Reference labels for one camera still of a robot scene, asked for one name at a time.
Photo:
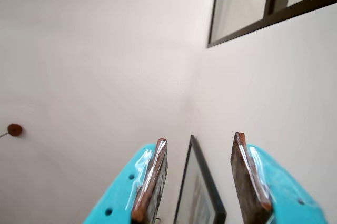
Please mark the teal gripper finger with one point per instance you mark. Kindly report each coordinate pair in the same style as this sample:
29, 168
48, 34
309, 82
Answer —
118, 195
276, 195

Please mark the black framed picture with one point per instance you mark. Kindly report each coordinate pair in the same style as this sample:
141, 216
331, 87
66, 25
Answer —
194, 200

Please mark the dark framed window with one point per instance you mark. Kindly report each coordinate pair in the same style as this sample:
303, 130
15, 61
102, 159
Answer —
263, 22

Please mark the brown round wall knob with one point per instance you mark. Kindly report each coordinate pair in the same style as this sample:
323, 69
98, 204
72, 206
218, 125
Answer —
14, 129

